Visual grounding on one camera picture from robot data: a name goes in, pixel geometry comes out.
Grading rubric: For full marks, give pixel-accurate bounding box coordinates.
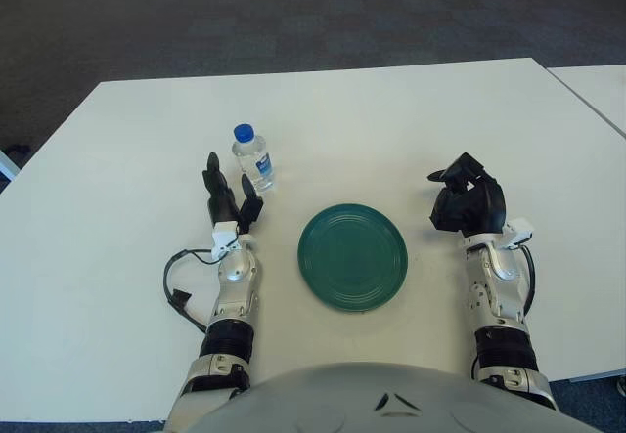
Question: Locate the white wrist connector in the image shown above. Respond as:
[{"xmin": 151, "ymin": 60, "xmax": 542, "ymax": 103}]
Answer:
[
  {"xmin": 211, "ymin": 222, "xmax": 242, "ymax": 261},
  {"xmin": 503, "ymin": 217, "xmax": 534, "ymax": 251}
]

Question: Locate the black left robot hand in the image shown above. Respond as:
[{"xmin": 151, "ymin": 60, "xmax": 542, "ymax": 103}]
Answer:
[{"xmin": 201, "ymin": 152, "xmax": 265, "ymax": 235}]

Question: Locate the white left wrist connector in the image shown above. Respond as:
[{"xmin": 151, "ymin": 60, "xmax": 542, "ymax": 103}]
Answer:
[{"xmin": 211, "ymin": 222, "xmax": 242, "ymax": 261}]

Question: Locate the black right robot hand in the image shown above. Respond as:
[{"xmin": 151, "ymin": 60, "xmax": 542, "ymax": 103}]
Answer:
[{"xmin": 425, "ymin": 152, "xmax": 506, "ymax": 237}]

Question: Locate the clear bottle with blue cap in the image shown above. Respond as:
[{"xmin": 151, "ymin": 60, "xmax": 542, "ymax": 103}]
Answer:
[{"xmin": 231, "ymin": 123, "xmax": 276, "ymax": 193}]

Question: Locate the white furniture edge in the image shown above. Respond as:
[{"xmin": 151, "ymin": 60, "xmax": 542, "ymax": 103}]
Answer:
[{"xmin": 0, "ymin": 149, "xmax": 21, "ymax": 181}]

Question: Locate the white right wrist connector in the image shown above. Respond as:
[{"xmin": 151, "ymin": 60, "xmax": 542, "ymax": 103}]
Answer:
[{"xmin": 503, "ymin": 217, "xmax": 534, "ymax": 251}]

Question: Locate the green round plate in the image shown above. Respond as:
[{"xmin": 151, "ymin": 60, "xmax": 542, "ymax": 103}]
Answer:
[{"xmin": 297, "ymin": 202, "xmax": 410, "ymax": 315}]

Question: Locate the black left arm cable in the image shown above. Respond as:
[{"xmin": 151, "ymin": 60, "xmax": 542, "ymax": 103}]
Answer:
[{"xmin": 163, "ymin": 249, "xmax": 216, "ymax": 334}]

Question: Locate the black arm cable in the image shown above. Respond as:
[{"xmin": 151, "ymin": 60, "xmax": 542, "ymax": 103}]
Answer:
[
  {"xmin": 517, "ymin": 244, "xmax": 537, "ymax": 322},
  {"xmin": 163, "ymin": 249, "xmax": 216, "ymax": 334}
]

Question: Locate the grey robot torso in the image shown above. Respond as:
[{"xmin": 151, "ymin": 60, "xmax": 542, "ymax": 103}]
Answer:
[{"xmin": 188, "ymin": 362, "xmax": 626, "ymax": 433}]

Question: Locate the white neighbouring table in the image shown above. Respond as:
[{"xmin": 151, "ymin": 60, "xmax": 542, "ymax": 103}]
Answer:
[{"xmin": 546, "ymin": 65, "xmax": 626, "ymax": 139}]

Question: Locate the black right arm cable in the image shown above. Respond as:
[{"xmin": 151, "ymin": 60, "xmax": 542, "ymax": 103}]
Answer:
[{"xmin": 517, "ymin": 244, "xmax": 537, "ymax": 322}]

